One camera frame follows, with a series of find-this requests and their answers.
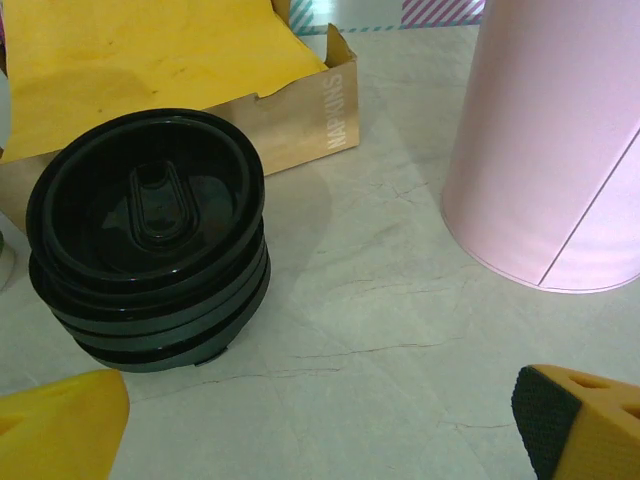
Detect pink straw holder cup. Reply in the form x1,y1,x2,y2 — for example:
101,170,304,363
440,0,640,295

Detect black plastic cup lid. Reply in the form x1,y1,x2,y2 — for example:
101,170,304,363
25,107,266,297

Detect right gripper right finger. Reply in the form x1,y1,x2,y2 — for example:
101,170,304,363
510,363,640,480

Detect stack of black lids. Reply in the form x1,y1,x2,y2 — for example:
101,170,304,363
27,219,274,374

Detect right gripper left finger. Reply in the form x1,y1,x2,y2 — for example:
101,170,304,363
0,368,131,480

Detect cardboard napkin box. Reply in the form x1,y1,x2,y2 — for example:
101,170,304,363
0,22,360,236

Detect yellow paper napkins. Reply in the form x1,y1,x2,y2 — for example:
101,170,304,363
0,0,331,164

